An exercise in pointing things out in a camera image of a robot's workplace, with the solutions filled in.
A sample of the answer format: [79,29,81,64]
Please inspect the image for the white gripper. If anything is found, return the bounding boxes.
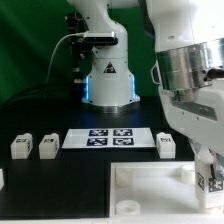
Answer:
[159,84,224,164]

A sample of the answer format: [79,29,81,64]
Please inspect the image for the white square table top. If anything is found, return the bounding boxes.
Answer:
[109,162,224,224]

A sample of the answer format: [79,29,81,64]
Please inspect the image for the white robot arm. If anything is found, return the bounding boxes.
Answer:
[67,0,224,158]

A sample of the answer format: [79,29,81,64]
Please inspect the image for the white sheet with markers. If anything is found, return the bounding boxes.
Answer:
[62,128,155,149]

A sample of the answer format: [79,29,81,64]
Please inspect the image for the white block left edge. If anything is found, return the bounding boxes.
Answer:
[0,169,4,191]

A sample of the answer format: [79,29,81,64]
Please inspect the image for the black camera stand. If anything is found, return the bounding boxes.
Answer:
[65,13,93,101]

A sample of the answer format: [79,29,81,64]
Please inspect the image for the black cable bundle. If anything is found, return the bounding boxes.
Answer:
[0,83,84,114]

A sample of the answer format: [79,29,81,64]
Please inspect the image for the black camera on stand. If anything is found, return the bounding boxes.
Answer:
[83,31,118,46]

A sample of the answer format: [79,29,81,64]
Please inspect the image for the white camera cable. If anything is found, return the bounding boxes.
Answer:
[45,32,85,84]

